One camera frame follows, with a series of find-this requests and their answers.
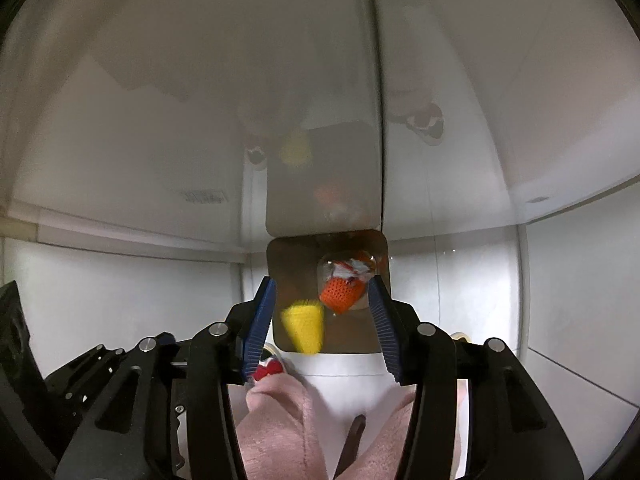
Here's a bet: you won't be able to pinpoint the yellow crocheted toy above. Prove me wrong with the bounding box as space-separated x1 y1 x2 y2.
280 299 326 357

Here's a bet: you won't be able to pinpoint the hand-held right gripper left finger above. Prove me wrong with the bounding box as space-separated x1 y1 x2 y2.
55 276 278 480

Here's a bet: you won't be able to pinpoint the crumpled white paper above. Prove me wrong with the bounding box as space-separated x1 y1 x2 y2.
327 258 375 282

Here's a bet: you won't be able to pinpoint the square metal trash bin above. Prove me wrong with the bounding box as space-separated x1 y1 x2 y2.
266 230 390 357

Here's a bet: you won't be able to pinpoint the orange crocheted strawberry toy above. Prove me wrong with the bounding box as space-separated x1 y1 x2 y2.
320 276 367 316

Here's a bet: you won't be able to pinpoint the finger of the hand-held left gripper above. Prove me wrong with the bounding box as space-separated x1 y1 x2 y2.
44 344 136 441

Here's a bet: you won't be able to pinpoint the person's left leg pink pants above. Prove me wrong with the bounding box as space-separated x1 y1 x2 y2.
235 372 328 480

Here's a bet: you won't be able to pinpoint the stainless steel counter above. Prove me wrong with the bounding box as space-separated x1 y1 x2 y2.
0 0 640 361

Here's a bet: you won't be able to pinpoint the person's left shoe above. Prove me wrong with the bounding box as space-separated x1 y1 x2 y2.
251 344 287 382

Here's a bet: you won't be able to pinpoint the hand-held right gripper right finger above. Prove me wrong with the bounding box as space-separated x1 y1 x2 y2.
369 275 585 480

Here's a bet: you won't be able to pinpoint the pink plush toy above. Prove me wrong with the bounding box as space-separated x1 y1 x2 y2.
332 389 469 480

